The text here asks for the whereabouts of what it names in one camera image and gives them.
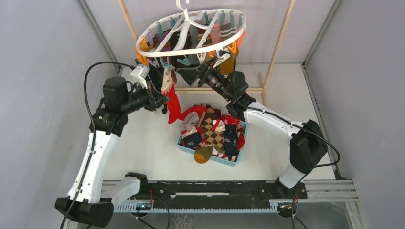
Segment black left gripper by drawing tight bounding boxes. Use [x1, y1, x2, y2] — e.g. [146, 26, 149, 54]
[121, 80, 170, 115]

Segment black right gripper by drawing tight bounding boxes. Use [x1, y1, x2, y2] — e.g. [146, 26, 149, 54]
[177, 57, 233, 102]

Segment red and cream Christmas sock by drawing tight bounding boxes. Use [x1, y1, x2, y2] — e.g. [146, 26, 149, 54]
[161, 68, 181, 124]

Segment teal clothespin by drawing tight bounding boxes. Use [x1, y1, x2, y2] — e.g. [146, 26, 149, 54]
[159, 57, 171, 71]
[177, 55, 191, 66]

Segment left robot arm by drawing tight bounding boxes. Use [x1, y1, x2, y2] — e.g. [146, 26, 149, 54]
[54, 77, 169, 228]

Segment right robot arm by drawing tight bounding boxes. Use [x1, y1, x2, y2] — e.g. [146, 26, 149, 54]
[176, 61, 331, 198]

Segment white round clip hanger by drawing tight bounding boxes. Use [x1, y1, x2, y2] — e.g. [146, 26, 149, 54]
[135, 0, 247, 58]

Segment mustard yellow sock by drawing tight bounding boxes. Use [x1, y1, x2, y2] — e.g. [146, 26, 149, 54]
[219, 48, 239, 75]

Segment lilac clothespin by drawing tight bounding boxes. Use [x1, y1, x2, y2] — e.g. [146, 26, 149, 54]
[147, 57, 160, 68]

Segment grey ribbed sock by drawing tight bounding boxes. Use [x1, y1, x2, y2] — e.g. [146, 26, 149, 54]
[180, 113, 200, 131]

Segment orange clothespin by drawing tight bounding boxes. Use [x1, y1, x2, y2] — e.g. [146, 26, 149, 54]
[236, 31, 245, 47]
[135, 36, 149, 67]
[227, 41, 237, 54]

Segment pink sock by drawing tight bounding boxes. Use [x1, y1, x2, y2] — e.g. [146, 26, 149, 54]
[210, 24, 222, 44]

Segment navy sock with lettering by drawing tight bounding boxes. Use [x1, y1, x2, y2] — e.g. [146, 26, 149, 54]
[181, 131, 203, 149]

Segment brown argyle sock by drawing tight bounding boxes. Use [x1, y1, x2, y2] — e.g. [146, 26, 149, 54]
[198, 104, 224, 149]

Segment light blue plastic basket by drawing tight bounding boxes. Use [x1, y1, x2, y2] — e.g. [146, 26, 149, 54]
[178, 115, 247, 167]

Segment olive orange-toe sock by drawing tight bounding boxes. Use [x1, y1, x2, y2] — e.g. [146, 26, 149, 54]
[194, 146, 213, 164]

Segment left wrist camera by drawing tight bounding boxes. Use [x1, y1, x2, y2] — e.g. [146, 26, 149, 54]
[129, 64, 150, 89]

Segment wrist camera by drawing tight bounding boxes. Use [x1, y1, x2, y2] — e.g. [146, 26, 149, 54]
[213, 50, 231, 68]
[129, 64, 150, 89]

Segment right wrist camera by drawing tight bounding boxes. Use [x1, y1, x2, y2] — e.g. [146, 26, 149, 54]
[213, 50, 231, 68]

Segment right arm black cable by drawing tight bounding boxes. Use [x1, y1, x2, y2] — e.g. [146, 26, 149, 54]
[221, 50, 341, 229]

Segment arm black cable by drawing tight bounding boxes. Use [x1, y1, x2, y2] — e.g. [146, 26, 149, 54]
[59, 62, 135, 229]
[221, 50, 341, 229]

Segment wooden rack frame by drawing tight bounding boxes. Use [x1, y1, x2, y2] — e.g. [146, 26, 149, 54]
[117, 0, 297, 115]

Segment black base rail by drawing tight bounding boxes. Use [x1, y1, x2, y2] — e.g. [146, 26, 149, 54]
[125, 172, 308, 200]

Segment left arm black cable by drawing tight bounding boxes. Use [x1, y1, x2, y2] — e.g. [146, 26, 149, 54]
[59, 62, 135, 229]

